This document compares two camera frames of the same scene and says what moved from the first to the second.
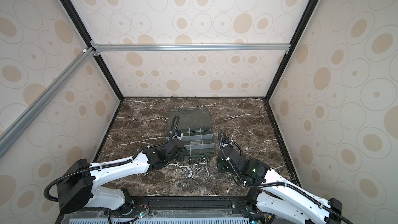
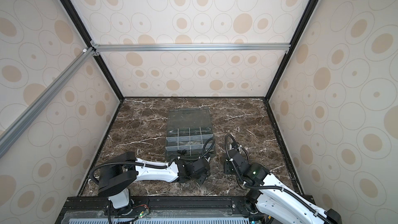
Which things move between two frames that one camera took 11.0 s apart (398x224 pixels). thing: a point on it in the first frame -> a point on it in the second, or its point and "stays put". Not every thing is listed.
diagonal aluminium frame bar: x=12 y=132 stays put
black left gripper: x=183 y=152 -> x=204 y=176
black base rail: x=172 y=209 stays put
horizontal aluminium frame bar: x=96 y=47 stays put
